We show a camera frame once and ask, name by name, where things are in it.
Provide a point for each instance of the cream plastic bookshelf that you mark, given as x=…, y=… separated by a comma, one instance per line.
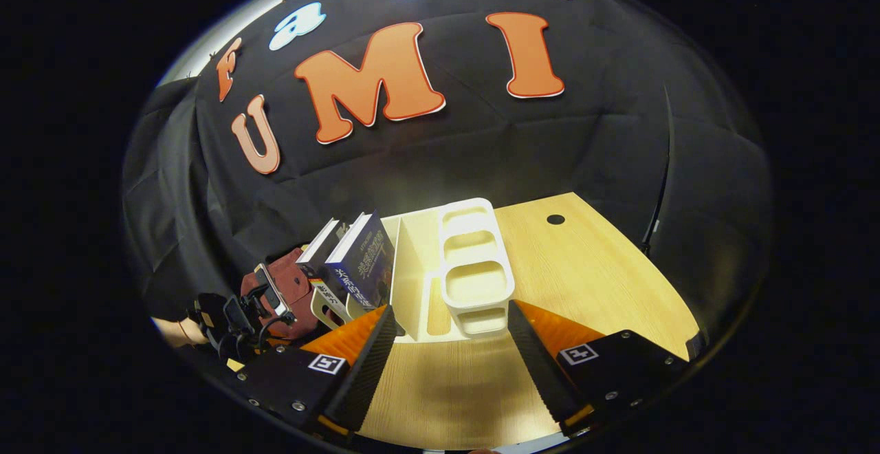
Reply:
x=474, y=282

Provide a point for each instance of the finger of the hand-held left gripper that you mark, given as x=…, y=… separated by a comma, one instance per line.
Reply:
x=273, y=292

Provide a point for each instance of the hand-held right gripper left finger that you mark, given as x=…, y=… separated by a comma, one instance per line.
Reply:
x=357, y=378

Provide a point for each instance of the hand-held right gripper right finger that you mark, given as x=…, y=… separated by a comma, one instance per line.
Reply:
x=540, y=371

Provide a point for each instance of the dark blue cover book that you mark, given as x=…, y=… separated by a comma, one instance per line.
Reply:
x=361, y=261

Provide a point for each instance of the maroon schoolbag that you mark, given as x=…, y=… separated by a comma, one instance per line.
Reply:
x=295, y=289

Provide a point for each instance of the white portrait cover book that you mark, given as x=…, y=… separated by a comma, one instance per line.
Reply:
x=323, y=244

